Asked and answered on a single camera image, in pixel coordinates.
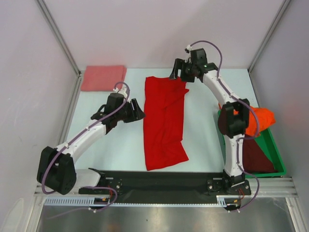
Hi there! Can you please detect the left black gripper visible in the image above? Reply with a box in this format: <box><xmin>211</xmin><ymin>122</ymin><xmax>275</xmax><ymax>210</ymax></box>
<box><xmin>115</xmin><ymin>99</ymin><xmax>146</xmax><ymax>123</ymax></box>

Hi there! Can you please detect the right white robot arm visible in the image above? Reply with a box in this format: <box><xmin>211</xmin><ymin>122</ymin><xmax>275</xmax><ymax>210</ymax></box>
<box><xmin>169</xmin><ymin>47</ymin><xmax>250</xmax><ymax>194</ymax></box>

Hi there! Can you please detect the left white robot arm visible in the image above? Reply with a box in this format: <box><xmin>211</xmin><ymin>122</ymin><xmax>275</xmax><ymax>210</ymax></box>
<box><xmin>37</xmin><ymin>93</ymin><xmax>145</xmax><ymax>195</ymax></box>

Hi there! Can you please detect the folded pink t-shirt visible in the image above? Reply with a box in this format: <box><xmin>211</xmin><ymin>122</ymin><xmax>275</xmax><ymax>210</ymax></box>
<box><xmin>81</xmin><ymin>65</ymin><xmax>127</xmax><ymax>92</ymax></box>

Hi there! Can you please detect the orange t-shirt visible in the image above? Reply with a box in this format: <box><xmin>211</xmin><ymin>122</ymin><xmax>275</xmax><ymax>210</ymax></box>
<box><xmin>218</xmin><ymin>100</ymin><xmax>276</xmax><ymax>139</ymax></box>

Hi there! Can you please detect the green plastic bin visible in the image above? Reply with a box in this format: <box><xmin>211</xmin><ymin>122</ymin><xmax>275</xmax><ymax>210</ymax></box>
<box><xmin>216</xmin><ymin>110</ymin><xmax>287</xmax><ymax>179</ymax></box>

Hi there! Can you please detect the dark red t-shirt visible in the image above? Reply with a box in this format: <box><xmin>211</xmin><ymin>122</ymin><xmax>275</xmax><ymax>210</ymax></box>
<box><xmin>242</xmin><ymin>139</ymin><xmax>278</xmax><ymax>174</ymax></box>

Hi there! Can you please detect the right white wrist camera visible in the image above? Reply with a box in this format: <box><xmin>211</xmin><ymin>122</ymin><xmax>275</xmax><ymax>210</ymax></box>
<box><xmin>184</xmin><ymin>45</ymin><xmax>192</xmax><ymax>63</ymax></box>

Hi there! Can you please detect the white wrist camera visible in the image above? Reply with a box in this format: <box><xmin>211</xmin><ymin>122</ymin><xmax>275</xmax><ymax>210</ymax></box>
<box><xmin>113</xmin><ymin>87</ymin><xmax>128</xmax><ymax>98</ymax></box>
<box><xmin>184</xmin><ymin>45</ymin><xmax>192</xmax><ymax>63</ymax></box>

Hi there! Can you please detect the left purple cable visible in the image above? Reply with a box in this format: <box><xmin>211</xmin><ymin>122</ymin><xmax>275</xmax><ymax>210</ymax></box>
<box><xmin>41</xmin><ymin>81</ymin><xmax>132</xmax><ymax>195</ymax></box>

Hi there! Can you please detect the purple cable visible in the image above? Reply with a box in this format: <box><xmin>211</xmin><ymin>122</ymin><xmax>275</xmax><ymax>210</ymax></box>
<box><xmin>189</xmin><ymin>40</ymin><xmax>261</xmax><ymax>194</ymax></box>
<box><xmin>41</xmin><ymin>81</ymin><xmax>132</xmax><ymax>195</ymax></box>

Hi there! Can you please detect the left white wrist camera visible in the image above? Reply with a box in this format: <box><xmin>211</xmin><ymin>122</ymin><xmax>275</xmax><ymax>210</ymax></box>
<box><xmin>113</xmin><ymin>87</ymin><xmax>128</xmax><ymax>98</ymax></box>

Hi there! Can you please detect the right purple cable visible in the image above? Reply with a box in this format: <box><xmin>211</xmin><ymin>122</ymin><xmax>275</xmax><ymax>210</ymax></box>
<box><xmin>189</xmin><ymin>40</ymin><xmax>261</xmax><ymax>194</ymax></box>

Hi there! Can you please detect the left aluminium side rail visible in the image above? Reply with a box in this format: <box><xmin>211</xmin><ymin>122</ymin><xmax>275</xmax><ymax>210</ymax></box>
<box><xmin>57</xmin><ymin>71</ymin><xmax>84</xmax><ymax>145</ymax></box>

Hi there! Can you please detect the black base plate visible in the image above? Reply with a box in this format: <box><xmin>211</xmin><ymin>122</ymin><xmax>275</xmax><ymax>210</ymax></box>
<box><xmin>79</xmin><ymin>171</ymin><xmax>251</xmax><ymax>204</ymax></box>

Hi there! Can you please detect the slotted cable duct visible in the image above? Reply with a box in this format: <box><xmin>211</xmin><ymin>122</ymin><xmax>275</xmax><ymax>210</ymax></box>
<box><xmin>44</xmin><ymin>195</ymin><xmax>244</xmax><ymax>207</ymax></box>

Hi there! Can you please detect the right aluminium frame post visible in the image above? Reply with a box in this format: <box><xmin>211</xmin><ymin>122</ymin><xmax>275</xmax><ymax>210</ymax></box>
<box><xmin>248</xmin><ymin>0</ymin><xmax>292</xmax><ymax>73</ymax></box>

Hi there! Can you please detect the aluminium frame post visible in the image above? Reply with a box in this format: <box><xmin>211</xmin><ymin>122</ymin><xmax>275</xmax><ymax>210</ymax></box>
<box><xmin>248</xmin><ymin>0</ymin><xmax>292</xmax><ymax>73</ymax></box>
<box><xmin>35</xmin><ymin>0</ymin><xmax>81</xmax><ymax>77</ymax></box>

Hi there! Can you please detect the left aluminium frame post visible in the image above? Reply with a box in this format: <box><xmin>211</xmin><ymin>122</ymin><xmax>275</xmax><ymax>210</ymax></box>
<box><xmin>35</xmin><ymin>0</ymin><xmax>81</xmax><ymax>77</ymax></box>

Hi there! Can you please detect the aluminium front rail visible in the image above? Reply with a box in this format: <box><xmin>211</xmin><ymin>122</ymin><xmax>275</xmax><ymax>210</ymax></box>
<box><xmin>33</xmin><ymin>177</ymin><xmax>298</xmax><ymax>198</ymax></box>

